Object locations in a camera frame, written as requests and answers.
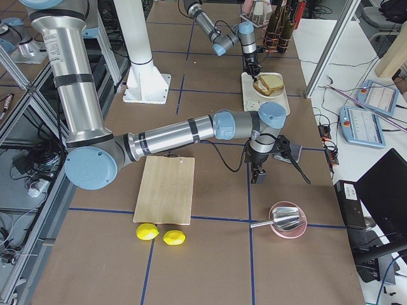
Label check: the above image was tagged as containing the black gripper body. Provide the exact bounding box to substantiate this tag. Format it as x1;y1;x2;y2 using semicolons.
243;44;269;76
245;133;291;170

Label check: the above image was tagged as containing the white round plate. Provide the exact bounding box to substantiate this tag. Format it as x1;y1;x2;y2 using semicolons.
253;74;284;97

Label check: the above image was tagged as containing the bread slice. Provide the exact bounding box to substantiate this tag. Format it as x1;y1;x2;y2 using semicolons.
253;83;284;97
258;74;284;90

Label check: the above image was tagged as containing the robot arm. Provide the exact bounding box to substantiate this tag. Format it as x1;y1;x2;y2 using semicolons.
20;1;294;190
183;1;262;83

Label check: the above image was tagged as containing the white bear tray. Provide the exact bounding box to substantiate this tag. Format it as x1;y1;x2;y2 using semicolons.
241;72;290;115

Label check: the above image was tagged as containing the grey folded cloth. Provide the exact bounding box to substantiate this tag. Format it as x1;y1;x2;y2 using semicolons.
273;143;302;163

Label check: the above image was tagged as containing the green wine bottle back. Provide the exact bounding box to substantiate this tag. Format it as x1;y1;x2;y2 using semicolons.
263;0;286;50

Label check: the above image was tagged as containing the green wine bottle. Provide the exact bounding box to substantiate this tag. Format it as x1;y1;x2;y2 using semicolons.
277;0;299;53
263;0;286;50

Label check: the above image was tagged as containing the green wine bottle front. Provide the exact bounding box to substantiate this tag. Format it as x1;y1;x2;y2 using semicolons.
277;0;299;53

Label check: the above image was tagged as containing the steel scoop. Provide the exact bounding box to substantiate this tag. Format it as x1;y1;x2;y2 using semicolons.
250;207;303;231

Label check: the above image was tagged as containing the pink plastic bowl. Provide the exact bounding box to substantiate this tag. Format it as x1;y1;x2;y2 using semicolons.
268;201;307;239

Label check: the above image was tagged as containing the near teach pendant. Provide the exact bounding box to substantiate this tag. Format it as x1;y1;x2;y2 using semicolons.
340;106;386;149

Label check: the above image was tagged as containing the teach pendant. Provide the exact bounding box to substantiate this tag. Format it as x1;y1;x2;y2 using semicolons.
357;79;399;117
340;106;386;149

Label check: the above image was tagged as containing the wooden cutting board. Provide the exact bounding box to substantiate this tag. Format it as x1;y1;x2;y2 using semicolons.
133;156;195;226

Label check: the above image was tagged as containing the far teach pendant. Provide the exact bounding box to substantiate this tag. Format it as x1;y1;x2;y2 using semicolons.
357;79;399;117

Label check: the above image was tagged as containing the black laptop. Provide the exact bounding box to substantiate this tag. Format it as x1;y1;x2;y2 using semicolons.
334;148;406;264

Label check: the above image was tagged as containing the whole yellow lemon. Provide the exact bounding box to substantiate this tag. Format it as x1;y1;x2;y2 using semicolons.
135;223;160;241

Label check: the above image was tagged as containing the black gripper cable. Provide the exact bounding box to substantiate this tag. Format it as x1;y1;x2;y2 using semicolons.
165;136;312;186

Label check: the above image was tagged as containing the copper wire bottle rack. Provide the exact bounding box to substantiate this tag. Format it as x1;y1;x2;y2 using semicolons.
262;26;292;53

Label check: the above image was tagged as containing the white wire cup rack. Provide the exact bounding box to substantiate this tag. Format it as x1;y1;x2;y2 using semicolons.
240;0;272;28

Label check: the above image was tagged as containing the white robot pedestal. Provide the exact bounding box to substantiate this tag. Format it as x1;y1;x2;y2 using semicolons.
114;0;171;104

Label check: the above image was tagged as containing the aluminium frame post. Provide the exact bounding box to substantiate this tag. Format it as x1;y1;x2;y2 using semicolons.
305;0;361;98

